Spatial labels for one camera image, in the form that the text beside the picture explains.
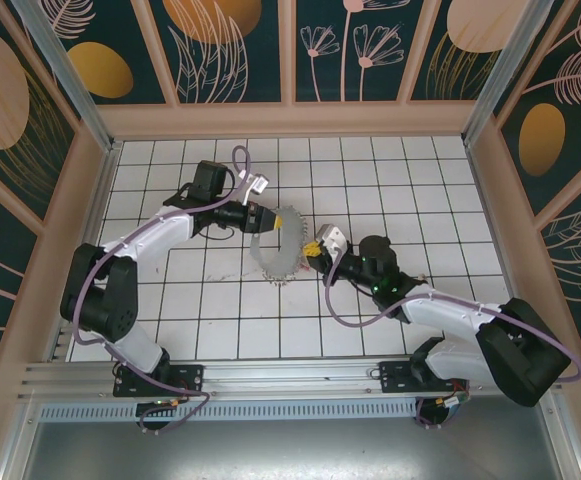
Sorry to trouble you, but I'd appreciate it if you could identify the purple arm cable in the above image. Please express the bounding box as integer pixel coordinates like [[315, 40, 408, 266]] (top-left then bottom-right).
[[324, 247, 581, 431], [72, 144, 212, 435]]

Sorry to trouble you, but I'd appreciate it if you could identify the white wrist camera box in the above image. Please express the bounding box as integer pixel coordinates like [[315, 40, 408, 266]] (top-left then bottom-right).
[[237, 169, 270, 195], [317, 224, 349, 254]]

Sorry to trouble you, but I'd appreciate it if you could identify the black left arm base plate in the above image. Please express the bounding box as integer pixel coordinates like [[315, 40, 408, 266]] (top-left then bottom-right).
[[113, 363, 206, 399]]

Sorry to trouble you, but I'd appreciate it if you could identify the grey metal sheet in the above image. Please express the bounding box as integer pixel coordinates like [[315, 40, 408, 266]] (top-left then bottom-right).
[[0, 419, 581, 480]]

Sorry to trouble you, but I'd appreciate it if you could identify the aluminium mounting rail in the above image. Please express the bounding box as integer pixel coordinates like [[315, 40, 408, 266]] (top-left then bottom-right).
[[17, 353, 564, 401]]

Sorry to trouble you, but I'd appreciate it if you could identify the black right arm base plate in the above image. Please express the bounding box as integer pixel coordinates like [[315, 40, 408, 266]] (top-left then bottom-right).
[[378, 358, 439, 397]]

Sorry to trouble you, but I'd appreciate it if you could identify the grey slotted cable duct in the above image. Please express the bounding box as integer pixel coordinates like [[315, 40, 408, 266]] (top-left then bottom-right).
[[37, 401, 421, 422]]

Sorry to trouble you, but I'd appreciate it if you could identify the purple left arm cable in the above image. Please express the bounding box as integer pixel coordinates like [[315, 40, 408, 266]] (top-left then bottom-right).
[[72, 144, 212, 435]]

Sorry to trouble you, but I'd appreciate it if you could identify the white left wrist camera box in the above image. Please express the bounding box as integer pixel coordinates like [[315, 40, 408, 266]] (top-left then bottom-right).
[[237, 169, 270, 195]]

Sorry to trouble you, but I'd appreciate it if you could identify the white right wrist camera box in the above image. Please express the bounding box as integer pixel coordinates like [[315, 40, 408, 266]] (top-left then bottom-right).
[[317, 224, 349, 254]]

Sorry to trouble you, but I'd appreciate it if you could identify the grey keyring band with rings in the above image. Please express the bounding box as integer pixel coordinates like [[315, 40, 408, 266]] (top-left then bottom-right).
[[248, 207, 312, 287]]

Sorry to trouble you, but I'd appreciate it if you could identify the aluminium table side rail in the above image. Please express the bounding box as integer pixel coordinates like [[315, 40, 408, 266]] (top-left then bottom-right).
[[464, 144, 531, 354], [47, 144, 121, 361]]

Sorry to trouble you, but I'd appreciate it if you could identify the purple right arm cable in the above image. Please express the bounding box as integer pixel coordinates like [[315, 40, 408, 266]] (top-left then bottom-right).
[[324, 247, 581, 431]]

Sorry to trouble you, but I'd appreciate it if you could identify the aluminium corner post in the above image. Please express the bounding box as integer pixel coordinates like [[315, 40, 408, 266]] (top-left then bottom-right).
[[11, 0, 122, 154], [462, 0, 556, 149]]

